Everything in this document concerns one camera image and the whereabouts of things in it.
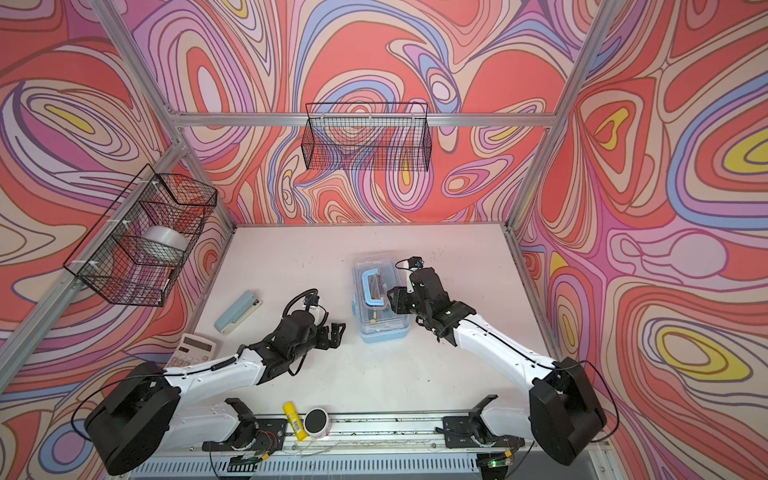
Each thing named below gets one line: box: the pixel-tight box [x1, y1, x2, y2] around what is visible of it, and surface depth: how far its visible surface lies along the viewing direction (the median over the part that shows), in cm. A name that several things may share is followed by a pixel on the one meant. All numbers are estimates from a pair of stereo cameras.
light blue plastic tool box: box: [352, 254, 411, 343], surface depth 87 cm
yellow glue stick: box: [282, 401, 309, 442], surface depth 76 cm
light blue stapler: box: [214, 290, 263, 335], surface depth 94 cm
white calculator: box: [165, 333, 217, 368], surface depth 86 cm
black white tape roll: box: [303, 407, 332, 439], surface depth 73 cm
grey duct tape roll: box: [142, 226, 186, 251], surface depth 75 cm
